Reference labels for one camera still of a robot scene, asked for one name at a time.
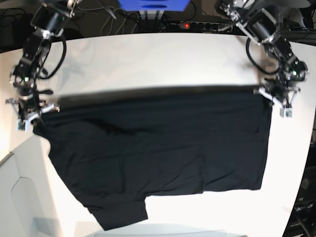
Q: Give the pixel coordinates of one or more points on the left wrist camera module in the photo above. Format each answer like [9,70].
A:
[286,112]

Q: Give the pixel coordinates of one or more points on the blue plastic box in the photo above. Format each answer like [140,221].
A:
[166,5]

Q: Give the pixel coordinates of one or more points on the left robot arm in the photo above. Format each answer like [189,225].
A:
[260,27]

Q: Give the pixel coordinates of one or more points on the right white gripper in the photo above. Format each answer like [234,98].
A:
[29,110]

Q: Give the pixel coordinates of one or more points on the black power strip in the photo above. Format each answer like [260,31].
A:
[193,27]

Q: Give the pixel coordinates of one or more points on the black T-shirt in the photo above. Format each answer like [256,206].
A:
[112,156]

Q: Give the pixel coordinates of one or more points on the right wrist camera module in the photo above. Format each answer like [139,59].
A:
[23,125]

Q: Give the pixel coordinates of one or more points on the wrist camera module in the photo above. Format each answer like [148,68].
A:
[286,112]
[23,125]

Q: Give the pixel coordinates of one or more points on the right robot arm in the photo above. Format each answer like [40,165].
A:
[48,23]

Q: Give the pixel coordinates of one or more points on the black box with white lettering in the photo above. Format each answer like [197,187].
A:
[302,220]

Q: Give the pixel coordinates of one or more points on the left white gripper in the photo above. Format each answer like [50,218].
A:
[281,96]

